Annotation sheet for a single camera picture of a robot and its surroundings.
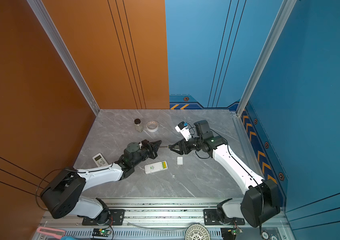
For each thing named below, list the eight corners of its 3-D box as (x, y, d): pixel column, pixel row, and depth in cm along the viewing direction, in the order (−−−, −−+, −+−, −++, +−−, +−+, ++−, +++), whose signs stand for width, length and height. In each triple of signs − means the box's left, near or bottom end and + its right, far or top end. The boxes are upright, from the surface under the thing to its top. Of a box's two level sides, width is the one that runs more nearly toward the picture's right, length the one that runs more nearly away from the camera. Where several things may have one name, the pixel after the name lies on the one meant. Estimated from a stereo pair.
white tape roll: (145, 132, 110) (145, 130, 109) (147, 121, 117) (146, 120, 115) (157, 132, 110) (157, 130, 109) (158, 121, 117) (158, 120, 115)
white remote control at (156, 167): (145, 174, 90) (145, 173, 88) (144, 166, 93) (144, 165, 91) (168, 168, 92) (168, 167, 90) (167, 161, 95) (166, 160, 94)
